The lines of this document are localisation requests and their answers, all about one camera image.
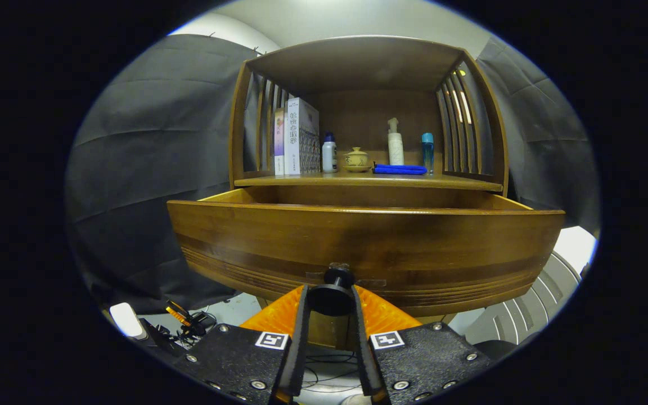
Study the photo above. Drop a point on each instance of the thick white book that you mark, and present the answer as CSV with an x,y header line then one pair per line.
x,y
301,140

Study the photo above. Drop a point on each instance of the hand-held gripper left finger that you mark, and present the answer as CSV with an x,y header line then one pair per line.
x,y
300,337

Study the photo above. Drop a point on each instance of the wooden cabinet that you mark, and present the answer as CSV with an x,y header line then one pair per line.
x,y
358,62

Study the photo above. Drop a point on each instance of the white rounded device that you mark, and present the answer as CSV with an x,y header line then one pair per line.
x,y
127,319

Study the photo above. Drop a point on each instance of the white pump bottle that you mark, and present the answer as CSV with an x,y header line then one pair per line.
x,y
395,149

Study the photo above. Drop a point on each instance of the wooden countertop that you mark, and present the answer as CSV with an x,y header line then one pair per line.
x,y
358,180

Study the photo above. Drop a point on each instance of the white bottle blue cap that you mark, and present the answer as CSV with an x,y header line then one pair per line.
x,y
329,157

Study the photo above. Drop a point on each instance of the blue folded cloth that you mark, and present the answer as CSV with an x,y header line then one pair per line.
x,y
400,169

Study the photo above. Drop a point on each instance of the yellow lidded teacup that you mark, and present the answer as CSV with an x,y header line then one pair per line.
x,y
356,160

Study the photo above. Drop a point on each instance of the orange black tool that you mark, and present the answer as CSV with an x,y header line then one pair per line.
x,y
180,315

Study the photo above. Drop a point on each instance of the clear blue bottle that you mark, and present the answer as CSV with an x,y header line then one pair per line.
x,y
427,152

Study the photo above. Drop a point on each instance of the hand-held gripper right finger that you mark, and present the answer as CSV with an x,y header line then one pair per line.
x,y
360,337

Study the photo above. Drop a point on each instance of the grey filing cabinet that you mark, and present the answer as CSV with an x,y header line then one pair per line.
x,y
526,315

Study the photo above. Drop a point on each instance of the wooden drawer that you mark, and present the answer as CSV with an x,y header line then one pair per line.
x,y
358,236

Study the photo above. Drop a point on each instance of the thin purple book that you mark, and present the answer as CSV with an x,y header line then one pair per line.
x,y
279,140

